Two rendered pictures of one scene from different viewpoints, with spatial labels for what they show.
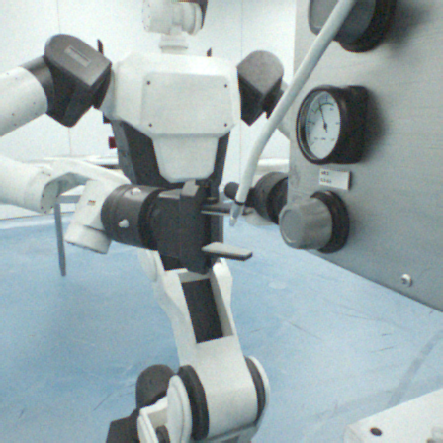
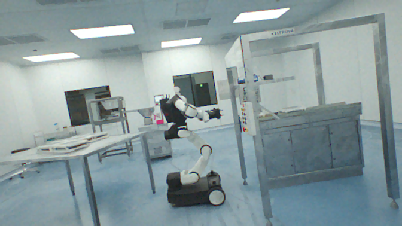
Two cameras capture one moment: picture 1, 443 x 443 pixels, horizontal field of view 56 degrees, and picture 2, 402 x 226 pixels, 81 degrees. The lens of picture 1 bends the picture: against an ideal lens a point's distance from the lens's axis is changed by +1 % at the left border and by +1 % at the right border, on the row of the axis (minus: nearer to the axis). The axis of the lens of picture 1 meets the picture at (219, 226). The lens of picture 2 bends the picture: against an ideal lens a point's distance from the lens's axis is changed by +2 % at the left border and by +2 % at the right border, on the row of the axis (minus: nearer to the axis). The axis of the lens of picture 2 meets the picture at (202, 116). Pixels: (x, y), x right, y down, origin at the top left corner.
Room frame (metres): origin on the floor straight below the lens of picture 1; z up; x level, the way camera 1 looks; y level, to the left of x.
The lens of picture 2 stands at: (-0.38, 2.47, 1.21)
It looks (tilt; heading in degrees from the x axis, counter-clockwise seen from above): 5 degrees down; 294
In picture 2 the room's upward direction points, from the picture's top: 9 degrees counter-clockwise
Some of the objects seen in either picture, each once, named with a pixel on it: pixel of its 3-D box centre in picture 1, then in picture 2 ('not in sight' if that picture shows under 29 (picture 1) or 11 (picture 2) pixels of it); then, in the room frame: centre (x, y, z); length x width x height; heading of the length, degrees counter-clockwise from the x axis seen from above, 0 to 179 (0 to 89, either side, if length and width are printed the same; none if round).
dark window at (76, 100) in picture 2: not in sight; (90, 106); (5.74, -2.82, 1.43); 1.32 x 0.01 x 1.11; 33
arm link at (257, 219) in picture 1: (261, 198); not in sight; (0.77, -0.08, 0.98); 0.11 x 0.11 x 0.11; 17
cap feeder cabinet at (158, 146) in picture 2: not in sight; (156, 140); (2.71, -1.74, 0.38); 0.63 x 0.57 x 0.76; 33
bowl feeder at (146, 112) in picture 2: not in sight; (150, 115); (2.77, -1.76, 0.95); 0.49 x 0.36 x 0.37; 33
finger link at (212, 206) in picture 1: (227, 206); not in sight; (0.50, -0.01, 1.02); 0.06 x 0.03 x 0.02; 57
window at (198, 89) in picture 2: not in sight; (195, 90); (2.91, -4.65, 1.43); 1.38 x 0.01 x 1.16; 33
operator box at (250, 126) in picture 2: not in sight; (249, 118); (0.04, 0.61, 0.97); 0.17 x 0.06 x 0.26; 115
